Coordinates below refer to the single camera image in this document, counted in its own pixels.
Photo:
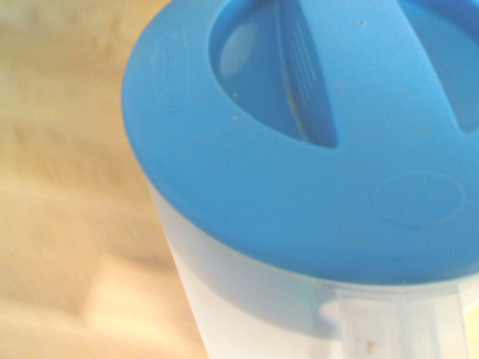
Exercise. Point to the translucent pitcher with blue lid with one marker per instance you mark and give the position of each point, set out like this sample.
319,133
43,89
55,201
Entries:
299,168

